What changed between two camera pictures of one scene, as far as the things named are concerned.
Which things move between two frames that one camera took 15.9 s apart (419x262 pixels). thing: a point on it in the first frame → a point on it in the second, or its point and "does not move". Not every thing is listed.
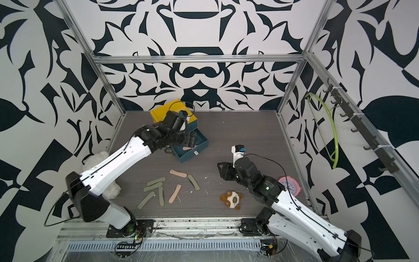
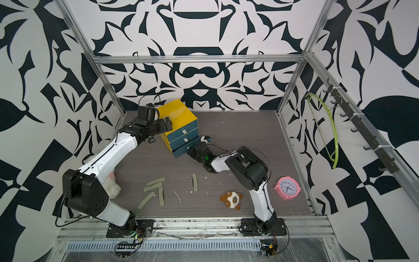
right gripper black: [225, 169] → [190, 152]
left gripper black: [187, 136] → [163, 126]
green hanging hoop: [336, 138] does not move
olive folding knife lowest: [145, 200] does not move
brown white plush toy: [232, 200] does not move
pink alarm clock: [291, 184] does not move
